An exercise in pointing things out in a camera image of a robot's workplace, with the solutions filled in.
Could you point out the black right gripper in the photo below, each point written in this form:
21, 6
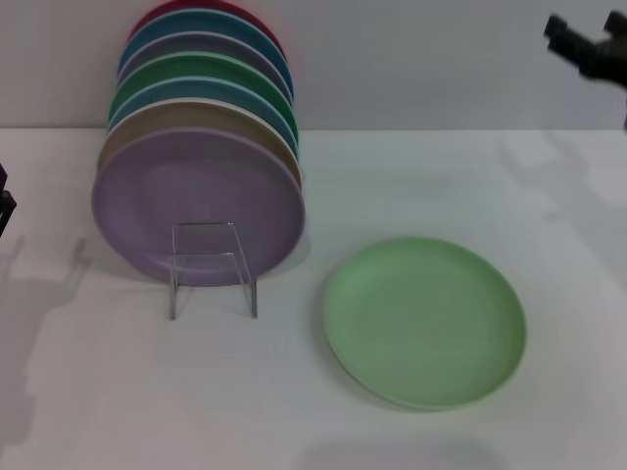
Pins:
607, 56

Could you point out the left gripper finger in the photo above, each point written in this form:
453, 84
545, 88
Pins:
6, 210

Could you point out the light green plate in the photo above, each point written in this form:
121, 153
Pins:
426, 323

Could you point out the lavender plate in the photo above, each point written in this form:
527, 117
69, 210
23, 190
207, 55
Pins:
147, 196

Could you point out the beige plate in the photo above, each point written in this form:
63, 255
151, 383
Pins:
171, 117

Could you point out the light blue plate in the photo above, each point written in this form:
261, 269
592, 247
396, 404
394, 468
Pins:
196, 90

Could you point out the red plate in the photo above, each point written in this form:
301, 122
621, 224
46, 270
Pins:
147, 19

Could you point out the dark green plate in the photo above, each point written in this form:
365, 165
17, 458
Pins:
196, 66

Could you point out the grey purple plate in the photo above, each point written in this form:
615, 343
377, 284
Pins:
196, 44

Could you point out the teal blue plate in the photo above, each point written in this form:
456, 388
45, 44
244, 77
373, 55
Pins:
196, 24

